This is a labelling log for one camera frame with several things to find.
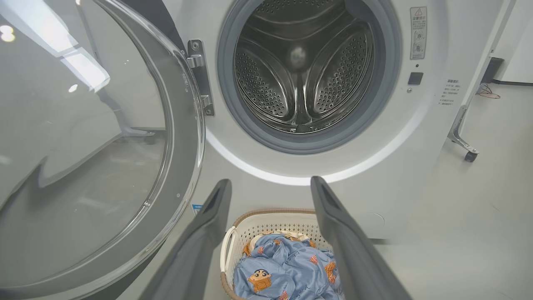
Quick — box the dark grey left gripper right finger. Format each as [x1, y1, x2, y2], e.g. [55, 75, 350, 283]
[310, 176, 413, 300]

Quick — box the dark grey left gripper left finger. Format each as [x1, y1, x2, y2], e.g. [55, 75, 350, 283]
[139, 179, 232, 300]

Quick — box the blue cartoon print garment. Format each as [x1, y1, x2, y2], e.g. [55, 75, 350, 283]
[232, 233, 345, 300]

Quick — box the black glass washing machine door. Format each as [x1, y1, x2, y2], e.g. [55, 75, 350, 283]
[0, 0, 207, 300]

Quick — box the cream perforated basket brown rim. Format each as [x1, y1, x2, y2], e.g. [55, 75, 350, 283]
[219, 208, 334, 300]

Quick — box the white front-load washing machine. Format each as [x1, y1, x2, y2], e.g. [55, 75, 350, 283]
[160, 0, 506, 242]

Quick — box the grey rubber door gasket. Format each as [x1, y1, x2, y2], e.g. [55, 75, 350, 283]
[217, 0, 402, 155]

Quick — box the metal door hinge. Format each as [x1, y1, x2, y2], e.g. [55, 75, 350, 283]
[187, 40, 215, 116]

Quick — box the metal stand leg with caster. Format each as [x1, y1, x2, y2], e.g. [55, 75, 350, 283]
[448, 104, 480, 163]

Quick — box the steel perforated drum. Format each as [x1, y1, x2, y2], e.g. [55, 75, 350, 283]
[234, 0, 375, 134]

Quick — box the small black text label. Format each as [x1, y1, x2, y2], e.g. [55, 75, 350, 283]
[438, 78, 461, 107]

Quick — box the black box device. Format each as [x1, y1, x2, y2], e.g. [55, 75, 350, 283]
[482, 57, 505, 84]

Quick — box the grey warning sticker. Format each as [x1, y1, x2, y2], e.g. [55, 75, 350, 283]
[410, 6, 428, 60]

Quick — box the thin tangled floor cable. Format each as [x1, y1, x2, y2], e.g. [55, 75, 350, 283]
[475, 82, 501, 100]

